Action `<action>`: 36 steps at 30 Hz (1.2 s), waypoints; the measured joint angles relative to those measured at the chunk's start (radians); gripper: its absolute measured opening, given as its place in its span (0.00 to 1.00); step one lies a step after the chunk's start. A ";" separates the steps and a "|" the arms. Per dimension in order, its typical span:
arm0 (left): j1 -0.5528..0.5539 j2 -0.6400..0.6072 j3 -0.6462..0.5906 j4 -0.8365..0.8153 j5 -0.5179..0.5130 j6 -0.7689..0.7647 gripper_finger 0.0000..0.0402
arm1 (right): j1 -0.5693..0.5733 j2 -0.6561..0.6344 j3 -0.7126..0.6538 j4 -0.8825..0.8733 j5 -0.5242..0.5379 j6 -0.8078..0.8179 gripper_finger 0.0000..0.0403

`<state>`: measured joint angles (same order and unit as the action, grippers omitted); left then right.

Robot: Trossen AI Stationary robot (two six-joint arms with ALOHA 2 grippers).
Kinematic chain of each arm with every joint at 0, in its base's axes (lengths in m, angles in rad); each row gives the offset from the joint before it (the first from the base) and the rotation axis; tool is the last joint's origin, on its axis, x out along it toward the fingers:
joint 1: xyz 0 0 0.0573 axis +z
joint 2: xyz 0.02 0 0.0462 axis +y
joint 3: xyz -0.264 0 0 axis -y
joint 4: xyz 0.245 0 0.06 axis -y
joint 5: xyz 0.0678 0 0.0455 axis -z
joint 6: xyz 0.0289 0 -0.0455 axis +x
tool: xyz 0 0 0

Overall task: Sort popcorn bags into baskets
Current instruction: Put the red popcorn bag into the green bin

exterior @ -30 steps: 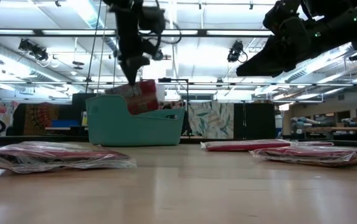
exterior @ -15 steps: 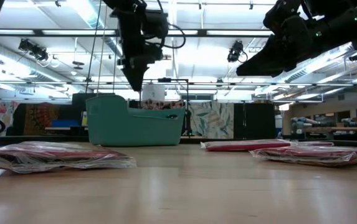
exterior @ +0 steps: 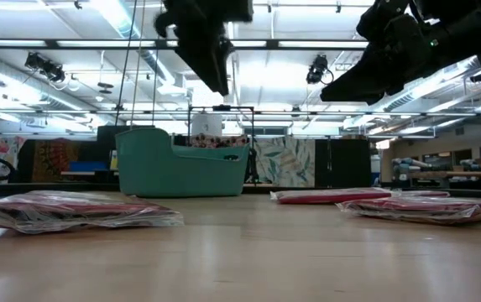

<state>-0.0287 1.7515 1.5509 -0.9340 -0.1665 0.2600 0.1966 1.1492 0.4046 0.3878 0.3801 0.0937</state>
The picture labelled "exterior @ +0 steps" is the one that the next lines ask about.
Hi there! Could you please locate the black cabinet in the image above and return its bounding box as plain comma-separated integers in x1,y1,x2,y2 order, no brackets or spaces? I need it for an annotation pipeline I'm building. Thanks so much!
314,138,372,189

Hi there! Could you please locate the leaf patterned panel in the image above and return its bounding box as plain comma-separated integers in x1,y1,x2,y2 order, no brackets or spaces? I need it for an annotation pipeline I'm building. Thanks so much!
253,138,316,189

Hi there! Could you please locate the floral patterned cloth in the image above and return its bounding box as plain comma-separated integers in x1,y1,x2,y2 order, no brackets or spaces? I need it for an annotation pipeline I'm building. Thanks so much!
0,136,27,177

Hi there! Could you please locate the stack of fabric rolls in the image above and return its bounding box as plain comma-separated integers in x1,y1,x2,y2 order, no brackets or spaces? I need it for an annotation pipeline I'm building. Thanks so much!
189,133,249,148

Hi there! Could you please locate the black aluminium rig frame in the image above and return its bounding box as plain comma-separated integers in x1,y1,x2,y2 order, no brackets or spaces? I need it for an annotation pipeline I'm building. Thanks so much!
0,38,481,198

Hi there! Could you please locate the white bucket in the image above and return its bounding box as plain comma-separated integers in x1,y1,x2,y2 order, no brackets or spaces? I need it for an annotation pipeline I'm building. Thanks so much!
192,113,223,136

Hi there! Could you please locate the red popcorn bag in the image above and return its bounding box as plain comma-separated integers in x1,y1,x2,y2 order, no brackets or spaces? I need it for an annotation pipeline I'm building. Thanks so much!
269,186,393,206
0,190,186,235
335,195,481,227
390,190,452,199

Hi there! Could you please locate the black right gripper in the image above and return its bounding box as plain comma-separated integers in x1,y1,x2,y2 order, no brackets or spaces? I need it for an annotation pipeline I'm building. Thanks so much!
320,0,442,106

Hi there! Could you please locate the black tripod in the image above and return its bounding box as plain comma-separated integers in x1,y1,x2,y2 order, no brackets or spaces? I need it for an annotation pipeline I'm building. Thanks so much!
244,146,260,185

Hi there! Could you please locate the black metal rack frame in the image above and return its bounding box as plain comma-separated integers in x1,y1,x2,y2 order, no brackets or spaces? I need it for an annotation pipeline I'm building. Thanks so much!
187,105,255,146

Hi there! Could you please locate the black overhead camera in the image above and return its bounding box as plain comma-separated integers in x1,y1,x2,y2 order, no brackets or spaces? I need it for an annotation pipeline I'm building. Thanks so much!
306,54,334,86

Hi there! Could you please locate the teal plastic basket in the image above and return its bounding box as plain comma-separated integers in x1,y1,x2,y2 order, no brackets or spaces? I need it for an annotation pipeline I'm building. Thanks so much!
115,128,251,198

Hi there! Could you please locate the blue box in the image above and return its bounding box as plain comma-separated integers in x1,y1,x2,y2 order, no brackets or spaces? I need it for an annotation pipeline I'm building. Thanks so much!
68,161,107,173

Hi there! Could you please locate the black hanging cable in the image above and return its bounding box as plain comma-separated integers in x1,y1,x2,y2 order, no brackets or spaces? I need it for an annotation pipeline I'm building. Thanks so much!
115,0,139,127
151,36,161,127

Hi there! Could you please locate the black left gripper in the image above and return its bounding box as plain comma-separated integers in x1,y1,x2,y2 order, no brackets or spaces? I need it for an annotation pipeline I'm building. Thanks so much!
154,0,254,96

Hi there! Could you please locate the orange patterned cloth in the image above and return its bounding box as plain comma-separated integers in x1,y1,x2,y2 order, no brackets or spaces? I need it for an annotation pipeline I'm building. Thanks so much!
32,138,82,184

